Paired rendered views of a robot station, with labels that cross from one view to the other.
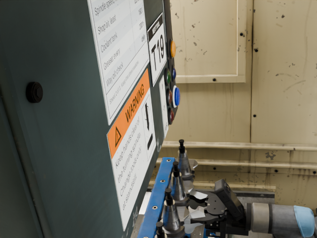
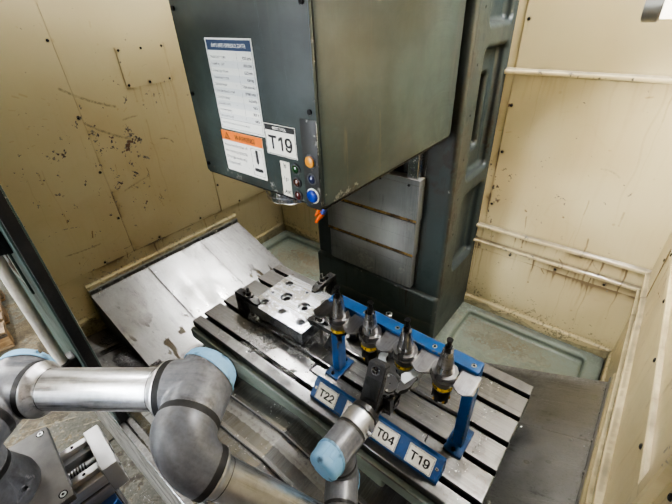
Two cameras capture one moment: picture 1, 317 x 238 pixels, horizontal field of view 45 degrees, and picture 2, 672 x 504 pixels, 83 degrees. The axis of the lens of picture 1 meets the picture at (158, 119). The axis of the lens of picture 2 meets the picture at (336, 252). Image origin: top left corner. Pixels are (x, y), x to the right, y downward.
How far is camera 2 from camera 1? 122 cm
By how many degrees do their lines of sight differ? 95
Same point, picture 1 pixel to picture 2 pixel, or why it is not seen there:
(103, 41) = (220, 100)
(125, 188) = (231, 157)
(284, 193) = not seen: outside the picture
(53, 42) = (199, 87)
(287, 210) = (336, 433)
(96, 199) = (213, 139)
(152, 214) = (389, 323)
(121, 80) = (232, 121)
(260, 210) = (352, 410)
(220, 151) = not seen: outside the picture
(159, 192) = (416, 337)
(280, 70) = not seen: outside the picture
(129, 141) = (236, 147)
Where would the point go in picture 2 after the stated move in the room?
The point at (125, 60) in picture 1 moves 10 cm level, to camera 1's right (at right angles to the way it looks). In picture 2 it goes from (236, 117) to (207, 128)
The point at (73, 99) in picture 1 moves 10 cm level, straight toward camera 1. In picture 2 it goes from (206, 105) to (171, 105)
